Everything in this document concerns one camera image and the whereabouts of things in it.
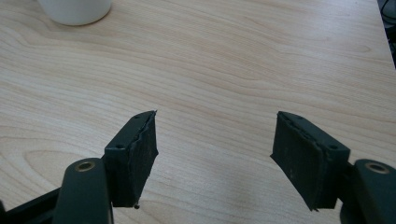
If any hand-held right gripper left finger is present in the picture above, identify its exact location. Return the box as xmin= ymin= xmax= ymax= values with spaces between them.
xmin=102 ymin=109 xmax=160 ymax=210

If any white cup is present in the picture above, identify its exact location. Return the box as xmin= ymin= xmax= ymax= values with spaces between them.
xmin=37 ymin=0 xmax=113 ymax=27

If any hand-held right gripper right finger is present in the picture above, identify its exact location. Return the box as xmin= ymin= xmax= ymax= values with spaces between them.
xmin=270 ymin=110 xmax=351 ymax=212

